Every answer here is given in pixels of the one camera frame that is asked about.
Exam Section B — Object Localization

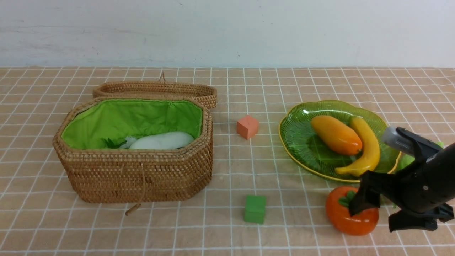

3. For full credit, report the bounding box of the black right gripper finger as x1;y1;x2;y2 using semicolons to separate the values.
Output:
388;204;454;232
348;171;382;217

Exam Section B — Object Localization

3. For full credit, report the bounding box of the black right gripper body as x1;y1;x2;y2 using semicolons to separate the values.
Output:
378;127;455;213

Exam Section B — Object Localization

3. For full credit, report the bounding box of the light green chayote gourd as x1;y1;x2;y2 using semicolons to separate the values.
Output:
395;142;445;170

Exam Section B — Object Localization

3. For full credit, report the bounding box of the orange persimmon with green calyx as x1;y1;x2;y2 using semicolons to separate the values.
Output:
325;186;380;236

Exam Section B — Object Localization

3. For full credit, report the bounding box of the yellow banana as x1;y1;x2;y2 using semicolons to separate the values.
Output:
334;116;380;177

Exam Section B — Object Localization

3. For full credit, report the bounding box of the orange yellow mango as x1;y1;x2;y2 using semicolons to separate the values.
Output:
310;115;363;156

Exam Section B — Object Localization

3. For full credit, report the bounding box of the white radish with green leaves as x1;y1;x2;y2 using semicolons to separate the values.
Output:
104;131;195;150

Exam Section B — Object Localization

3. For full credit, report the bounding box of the green foam cube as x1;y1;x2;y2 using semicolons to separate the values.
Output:
243;195;267;225

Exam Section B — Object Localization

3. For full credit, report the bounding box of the orange-pink foam cube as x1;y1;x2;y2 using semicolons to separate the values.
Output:
237;115;259;140

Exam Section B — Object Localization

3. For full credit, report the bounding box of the woven wicker basket lid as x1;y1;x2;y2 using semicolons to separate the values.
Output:
92;73;218;109

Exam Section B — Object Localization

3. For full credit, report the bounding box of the woven wicker basket green lining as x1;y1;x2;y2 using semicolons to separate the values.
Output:
53;97;213;203

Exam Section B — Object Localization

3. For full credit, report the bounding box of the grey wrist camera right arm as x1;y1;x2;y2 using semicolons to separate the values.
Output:
382;126;415;157

